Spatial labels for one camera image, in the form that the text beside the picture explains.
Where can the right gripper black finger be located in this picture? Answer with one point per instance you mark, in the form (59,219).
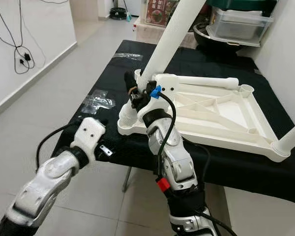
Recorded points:
(132,84)

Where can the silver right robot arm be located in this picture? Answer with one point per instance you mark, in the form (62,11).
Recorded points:
(177,162)

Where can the white plastic children table top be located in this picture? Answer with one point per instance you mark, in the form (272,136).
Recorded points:
(226,110)

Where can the black tablecloth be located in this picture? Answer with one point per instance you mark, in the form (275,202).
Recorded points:
(103,69)

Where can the metal folding table leg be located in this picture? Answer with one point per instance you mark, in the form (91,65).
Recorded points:
(127,179)

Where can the crumpled clear plastic sheet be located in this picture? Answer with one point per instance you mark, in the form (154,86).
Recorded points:
(98,102)

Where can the checked cloth covered bench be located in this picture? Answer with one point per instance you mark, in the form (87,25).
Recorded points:
(150,35)

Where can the teal headed mop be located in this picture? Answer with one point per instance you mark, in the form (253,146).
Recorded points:
(131,17)

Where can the black robot vacuum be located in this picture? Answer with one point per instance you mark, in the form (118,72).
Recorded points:
(118,14)

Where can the white fridge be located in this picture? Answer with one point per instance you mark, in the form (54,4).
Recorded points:
(136,7)

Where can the black metal wok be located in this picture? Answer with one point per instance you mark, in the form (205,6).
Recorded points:
(204,39)

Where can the black power adapter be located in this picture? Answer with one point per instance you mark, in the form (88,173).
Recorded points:
(27,56)

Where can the clear plastic storage box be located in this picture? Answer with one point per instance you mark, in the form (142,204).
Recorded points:
(241,27)

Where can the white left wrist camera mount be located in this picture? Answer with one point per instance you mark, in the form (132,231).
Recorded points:
(91,132)

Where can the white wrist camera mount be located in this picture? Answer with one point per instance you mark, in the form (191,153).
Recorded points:
(169,81)
(91,132)

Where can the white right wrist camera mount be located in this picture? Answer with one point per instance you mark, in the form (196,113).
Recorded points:
(169,81)

